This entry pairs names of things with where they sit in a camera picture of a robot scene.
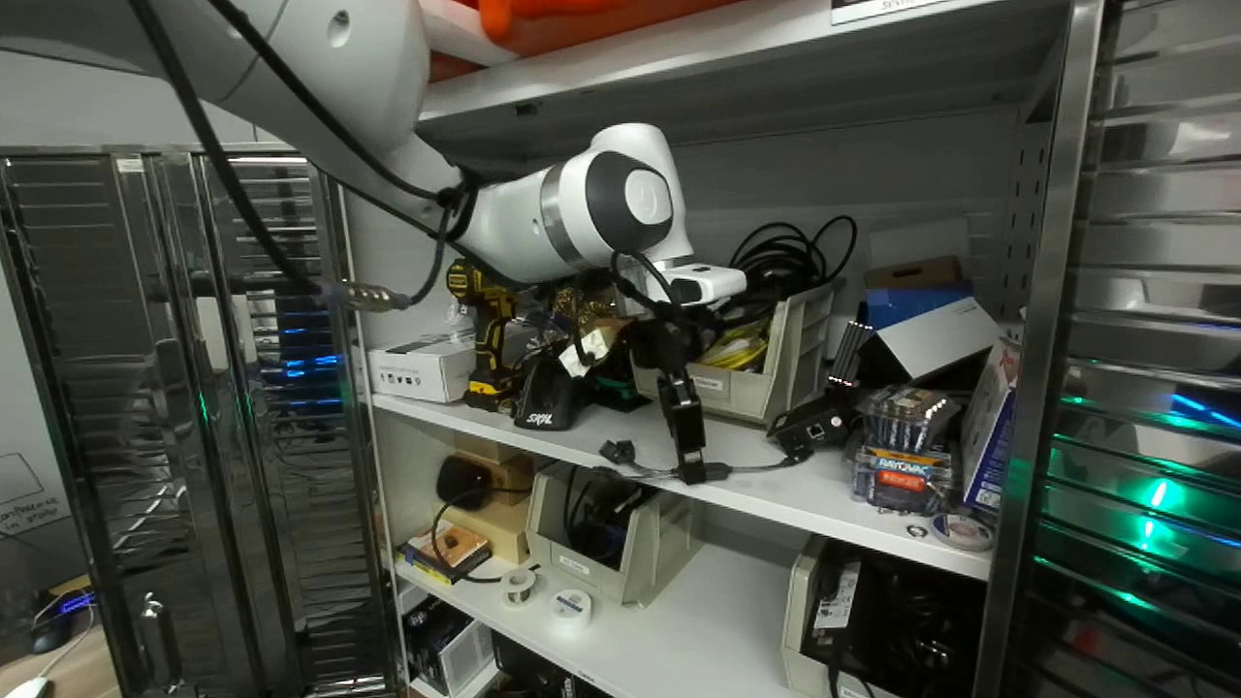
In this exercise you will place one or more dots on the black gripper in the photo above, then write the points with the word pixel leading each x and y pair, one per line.
pixel 672 348

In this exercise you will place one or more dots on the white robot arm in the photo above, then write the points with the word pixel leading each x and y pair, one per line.
pixel 344 81

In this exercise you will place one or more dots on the yellow items in bin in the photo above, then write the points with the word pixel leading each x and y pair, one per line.
pixel 739 349

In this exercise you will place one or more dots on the grey storage bin lower shelf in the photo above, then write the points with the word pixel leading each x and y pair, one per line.
pixel 615 535

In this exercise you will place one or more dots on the grey storage bin shelf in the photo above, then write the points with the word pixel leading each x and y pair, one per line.
pixel 615 535
pixel 802 336

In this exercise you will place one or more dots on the grey storage bin middle shelf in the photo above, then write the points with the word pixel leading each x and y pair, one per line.
pixel 802 336

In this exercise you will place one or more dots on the black power adapter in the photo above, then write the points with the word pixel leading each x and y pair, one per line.
pixel 818 423

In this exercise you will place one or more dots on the black battery charger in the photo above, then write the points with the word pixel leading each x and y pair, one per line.
pixel 550 396

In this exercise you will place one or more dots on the grey metal shelving unit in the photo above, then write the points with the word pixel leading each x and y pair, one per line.
pixel 934 123

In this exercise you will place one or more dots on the blue white cardboard box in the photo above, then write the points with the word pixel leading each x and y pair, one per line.
pixel 920 330

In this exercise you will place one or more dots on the white box on shelf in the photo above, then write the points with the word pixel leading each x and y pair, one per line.
pixel 428 371

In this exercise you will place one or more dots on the orange case top shelf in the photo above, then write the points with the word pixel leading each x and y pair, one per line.
pixel 554 23

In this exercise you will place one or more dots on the white roll top shelf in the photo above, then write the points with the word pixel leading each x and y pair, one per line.
pixel 457 28

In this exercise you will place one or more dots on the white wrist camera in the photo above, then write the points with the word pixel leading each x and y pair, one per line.
pixel 700 284

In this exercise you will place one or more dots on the yellow black cordless drill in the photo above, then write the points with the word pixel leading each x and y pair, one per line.
pixel 494 308

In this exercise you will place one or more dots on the wooden block with cable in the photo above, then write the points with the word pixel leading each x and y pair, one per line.
pixel 450 551

